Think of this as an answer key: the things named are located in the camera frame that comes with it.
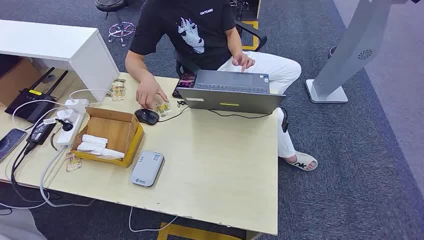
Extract yellow card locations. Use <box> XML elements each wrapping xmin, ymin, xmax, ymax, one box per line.
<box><xmin>153</xmin><ymin>101</ymin><xmax>172</xmax><ymax>117</ymax></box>

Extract person's left hand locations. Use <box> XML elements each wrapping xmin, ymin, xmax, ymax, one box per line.
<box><xmin>231</xmin><ymin>52</ymin><xmax>256</xmax><ymax>74</ymax></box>

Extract person's hand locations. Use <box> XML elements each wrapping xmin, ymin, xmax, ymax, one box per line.
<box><xmin>231</xmin><ymin>52</ymin><xmax>256</xmax><ymax>74</ymax></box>
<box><xmin>135</xmin><ymin>76</ymin><xmax>170</xmax><ymax>110</ymax></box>

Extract person's right hand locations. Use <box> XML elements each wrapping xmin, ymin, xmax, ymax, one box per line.
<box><xmin>135</xmin><ymin>76</ymin><xmax>170</xmax><ymax>110</ymax></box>

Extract person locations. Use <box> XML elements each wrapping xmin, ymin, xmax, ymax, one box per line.
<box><xmin>125</xmin><ymin>0</ymin><xmax>319</xmax><ymax>172</ymax></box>

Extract grey laptop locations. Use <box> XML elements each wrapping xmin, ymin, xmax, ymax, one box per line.
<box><xmin>176</xmin><ymin>69</ymin><xmax>287</xmax><ymax>116</ymax></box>

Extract phone with colourful case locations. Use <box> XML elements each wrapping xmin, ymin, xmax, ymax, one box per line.
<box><xmin>172</xmin><ymin>72</ymin><xmax>197</xmax><ymax>99</ymax></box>

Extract black computer mouse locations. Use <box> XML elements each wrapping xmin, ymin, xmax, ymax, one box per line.
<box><xmin>134</xmin><ymin>108</ymin><xmax>160</xmax><ymax>126</ymax></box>

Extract black laptop power adapter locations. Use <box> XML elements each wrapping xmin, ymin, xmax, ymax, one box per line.
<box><xmin>279</xmin><ymin>106</ymin><xmax>290</xmax><ymax>133</ymax></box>

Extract open cardboard box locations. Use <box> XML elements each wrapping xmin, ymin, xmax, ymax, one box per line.
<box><xmin>71</xmin><ymin>106</ymin><xmax>146</xmax><ymax>169</ymax></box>

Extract white sandal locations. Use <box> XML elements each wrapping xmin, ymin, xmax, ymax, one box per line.
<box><xmin>285</xmin><ymin>150</ymin><xmax>319</xmax><ymax>172</ymax></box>

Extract white rolled cloth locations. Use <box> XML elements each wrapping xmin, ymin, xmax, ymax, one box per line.
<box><xmin>81</xmin><ymin>134</ymin><xmax>109</xmax><ymax>146</ymax></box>
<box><xmin>76</xmin><ymin>141</ymin><xmax>107</xmax><ymax>155</ymax></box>
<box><xmin>99</xmin><ymin>148</ymin><xmax>126</xmax><ymax>160</ymax></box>

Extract large white charger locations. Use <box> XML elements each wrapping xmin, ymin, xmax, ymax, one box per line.
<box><xmin>64</xmin><ymin>98</ymin><xmax>90</xmax><ymax>114</ymax></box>

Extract black plug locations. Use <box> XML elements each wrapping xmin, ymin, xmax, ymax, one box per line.
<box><xmin>55</xmin><ymin>118</ymin><xmax>74</xmax><ymax>132</ymax></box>

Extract white power strip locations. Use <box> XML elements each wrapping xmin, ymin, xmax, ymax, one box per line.
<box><xmin>55</xmin><ymin>110</ymin><xmax>85</xmax><ymax>149</ymax></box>

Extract small white charger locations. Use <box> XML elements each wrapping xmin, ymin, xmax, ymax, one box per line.
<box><xmin>56</xmin><ymin>109</ymin><xmax>75</xmax><ymax>124</ymax></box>

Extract black round stool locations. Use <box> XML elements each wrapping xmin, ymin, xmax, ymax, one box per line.
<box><xmin>95</xmin><ymin>0</ymin><xmax>137</xmax><ymax>47</ymax></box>

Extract grey kiosk stand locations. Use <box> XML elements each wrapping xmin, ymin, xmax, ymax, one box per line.
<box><xmin>305</xmin><ymin>0</ymin><xmax>410</xmax><ymax>104</ymax></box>

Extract black power brick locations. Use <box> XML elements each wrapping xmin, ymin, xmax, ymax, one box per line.
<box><xmin>29</xmin><ymin>121</ymin><xmax>57</xmax><ymax>146</ymax></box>

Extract white cabinet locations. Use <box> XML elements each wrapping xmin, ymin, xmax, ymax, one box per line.
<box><xmin>0</xmin><ymin>19</ymin><xmax>121</xmax><ymax>104</ymax></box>

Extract black router with antennas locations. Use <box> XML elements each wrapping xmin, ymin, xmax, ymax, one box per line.
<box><xmin>4</xmin><ymin>67</ymin><xmax>69</xmax><ymax>124</ymax></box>

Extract brown cardboard panel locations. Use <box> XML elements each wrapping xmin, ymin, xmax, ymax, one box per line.
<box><xmin>0</xmin><ymin>57</ymin><xmax>43</xmax><ymax>107</ymax></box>

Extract dark smartphone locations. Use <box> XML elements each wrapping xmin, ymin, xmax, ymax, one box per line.
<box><xmin>0</xmin><ymin>128</ymin><xmax>28</xmax><ymax>164</ymax></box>

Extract black laptop power cable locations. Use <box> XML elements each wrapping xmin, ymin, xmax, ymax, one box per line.
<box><xmin>207</xmin><ymin>109</ymin><xmax>276</xmax><ymax>119</ymax></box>

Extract black mouse cable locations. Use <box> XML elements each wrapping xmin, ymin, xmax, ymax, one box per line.
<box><xmin>157</xmin><ymin>100</ymin><xmax>190</xmax><ymax>123</ymax></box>

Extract thin white cable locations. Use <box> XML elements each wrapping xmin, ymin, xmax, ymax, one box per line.
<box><xmin>128</xmin><ymin>206</ymin><xmax>179</xmax><ymax>233</ymax></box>

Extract short black cable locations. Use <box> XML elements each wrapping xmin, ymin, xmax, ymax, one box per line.
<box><xmin>49</xmin><ymin>125</ymin><xmax>72</xmax><ymax>152</ymax></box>

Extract thick grey cable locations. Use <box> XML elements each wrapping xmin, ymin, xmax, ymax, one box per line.
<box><xmin>39</xmin><ymin>145</ymin><xmax>97</xmax><ymax>209</ymax></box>

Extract long black cable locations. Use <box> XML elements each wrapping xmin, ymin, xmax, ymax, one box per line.
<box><xmin>10</xmin><ymin>142</ymin><xmax>64</xmax><ymax>204</ymax></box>

